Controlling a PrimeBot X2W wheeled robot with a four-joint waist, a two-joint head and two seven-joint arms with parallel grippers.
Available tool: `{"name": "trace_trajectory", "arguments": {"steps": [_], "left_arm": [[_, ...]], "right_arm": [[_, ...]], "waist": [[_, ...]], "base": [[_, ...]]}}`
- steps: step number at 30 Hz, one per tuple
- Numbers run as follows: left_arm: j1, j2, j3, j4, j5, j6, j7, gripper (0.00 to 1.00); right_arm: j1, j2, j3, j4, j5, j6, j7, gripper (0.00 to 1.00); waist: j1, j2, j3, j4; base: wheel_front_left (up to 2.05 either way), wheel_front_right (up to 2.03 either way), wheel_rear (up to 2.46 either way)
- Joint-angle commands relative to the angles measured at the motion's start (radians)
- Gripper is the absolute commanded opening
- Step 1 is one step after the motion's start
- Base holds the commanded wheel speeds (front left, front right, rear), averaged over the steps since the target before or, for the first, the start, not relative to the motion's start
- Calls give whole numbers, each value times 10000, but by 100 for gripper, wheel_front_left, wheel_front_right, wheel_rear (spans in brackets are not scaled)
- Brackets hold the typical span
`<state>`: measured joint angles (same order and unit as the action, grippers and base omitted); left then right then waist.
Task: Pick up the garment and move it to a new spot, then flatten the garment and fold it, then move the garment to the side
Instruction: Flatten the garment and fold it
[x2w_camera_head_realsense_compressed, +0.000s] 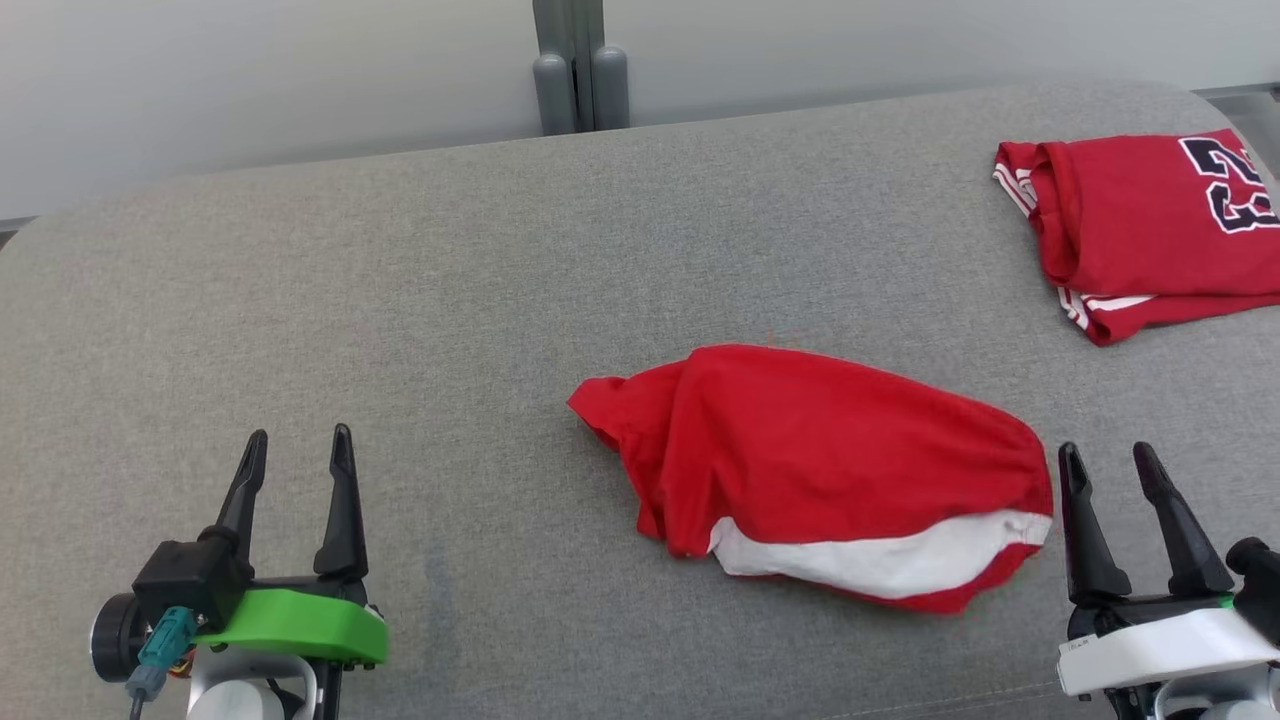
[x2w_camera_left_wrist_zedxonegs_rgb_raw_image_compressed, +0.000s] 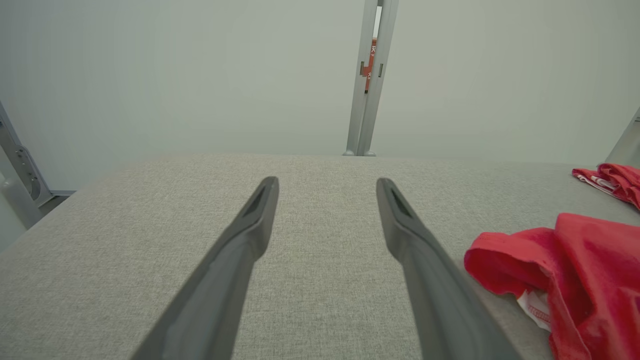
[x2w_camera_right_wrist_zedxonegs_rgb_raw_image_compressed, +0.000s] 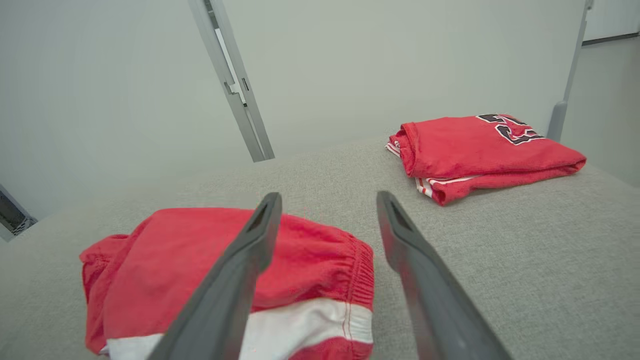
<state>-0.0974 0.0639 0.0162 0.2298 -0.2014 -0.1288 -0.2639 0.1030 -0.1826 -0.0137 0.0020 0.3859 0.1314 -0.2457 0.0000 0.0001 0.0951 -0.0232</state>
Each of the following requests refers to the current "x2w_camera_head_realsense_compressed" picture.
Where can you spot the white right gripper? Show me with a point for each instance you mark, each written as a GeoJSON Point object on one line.
{"type": "Point", "coordinates": [1160, 645]}

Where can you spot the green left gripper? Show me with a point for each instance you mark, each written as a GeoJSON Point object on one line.
{"type": "Point", "coordinates": [300, 625]}

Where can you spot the red shorts with white stripe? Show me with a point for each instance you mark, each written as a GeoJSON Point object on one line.
{"type": "Point", "coordinates": [820, 450]}

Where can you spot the red basketball jersey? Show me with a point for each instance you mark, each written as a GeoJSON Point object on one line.
{"type": "Point", "coordinates": [1130, 210]}

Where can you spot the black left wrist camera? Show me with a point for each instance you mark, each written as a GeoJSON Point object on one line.
{"type": "Point", "coordinates": [185, 580]}

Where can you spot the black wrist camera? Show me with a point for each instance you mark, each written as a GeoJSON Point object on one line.
{"type": "Point", "coordinates": [1260, 585]}
{"type": "Point", "coordinates": [185, 580]}

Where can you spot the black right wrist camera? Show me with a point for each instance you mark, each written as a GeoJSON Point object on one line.
{"type": "Point", "coordinates": [1260, 585]}

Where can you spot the grey partition post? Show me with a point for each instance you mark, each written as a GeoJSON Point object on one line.
{"type": "Point", "coordinates": [555, 90]}
{"type": "Point", "coordinates": [608, 85]}

